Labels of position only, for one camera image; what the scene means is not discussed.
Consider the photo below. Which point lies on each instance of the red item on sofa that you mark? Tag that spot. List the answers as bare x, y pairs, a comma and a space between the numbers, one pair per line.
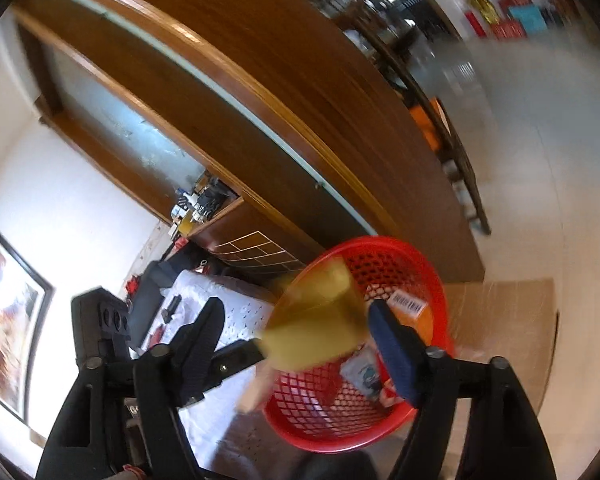
133, 284

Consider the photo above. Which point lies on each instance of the red box white print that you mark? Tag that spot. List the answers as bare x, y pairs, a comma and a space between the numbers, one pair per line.
507, 31

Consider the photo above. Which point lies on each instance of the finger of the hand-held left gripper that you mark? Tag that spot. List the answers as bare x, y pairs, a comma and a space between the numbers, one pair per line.
235, 361

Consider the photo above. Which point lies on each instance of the person's leg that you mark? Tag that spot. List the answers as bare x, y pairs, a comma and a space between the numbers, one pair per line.
335, 467

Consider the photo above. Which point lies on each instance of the orange medicine box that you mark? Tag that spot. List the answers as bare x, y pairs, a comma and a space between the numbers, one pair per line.
410, 305

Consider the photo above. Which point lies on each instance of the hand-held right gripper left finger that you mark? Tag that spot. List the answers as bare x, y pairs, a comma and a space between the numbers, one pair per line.
202, 345

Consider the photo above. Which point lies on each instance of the teal wet wipes packet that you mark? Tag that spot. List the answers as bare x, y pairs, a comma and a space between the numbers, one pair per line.
364, 375

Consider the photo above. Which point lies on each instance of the dark wooden chair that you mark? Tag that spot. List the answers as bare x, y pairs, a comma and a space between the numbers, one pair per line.
460, 175

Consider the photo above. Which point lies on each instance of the red plastic mesh basket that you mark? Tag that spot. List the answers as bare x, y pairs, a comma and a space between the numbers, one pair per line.
325, 425

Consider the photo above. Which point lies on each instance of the cardboard sheet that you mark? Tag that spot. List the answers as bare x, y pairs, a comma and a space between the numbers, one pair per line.
505, 320

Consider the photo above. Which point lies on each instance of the wooden cabinet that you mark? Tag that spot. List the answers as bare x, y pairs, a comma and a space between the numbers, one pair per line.
250, 225

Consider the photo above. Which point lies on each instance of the wooden glass partition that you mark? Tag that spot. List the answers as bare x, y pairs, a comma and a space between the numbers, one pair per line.
305, 85

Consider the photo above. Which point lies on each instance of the black leather sofa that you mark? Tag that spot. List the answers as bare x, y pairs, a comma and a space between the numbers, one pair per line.
147, 310

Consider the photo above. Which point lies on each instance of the blue box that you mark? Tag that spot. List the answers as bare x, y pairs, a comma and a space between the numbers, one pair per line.
527, 18

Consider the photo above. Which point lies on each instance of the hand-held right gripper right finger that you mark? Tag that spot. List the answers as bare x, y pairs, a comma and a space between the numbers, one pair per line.
395, 355

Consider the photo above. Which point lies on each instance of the framed horse painting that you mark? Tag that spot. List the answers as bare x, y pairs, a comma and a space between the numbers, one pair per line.
10, 320

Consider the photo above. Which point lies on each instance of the gold bag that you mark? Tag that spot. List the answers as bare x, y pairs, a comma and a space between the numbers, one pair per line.
481, 6

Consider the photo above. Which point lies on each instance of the black remote control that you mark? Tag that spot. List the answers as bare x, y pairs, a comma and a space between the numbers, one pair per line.
171, 309

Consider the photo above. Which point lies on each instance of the black bag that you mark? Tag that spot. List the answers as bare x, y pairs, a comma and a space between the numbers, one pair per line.
215, 199

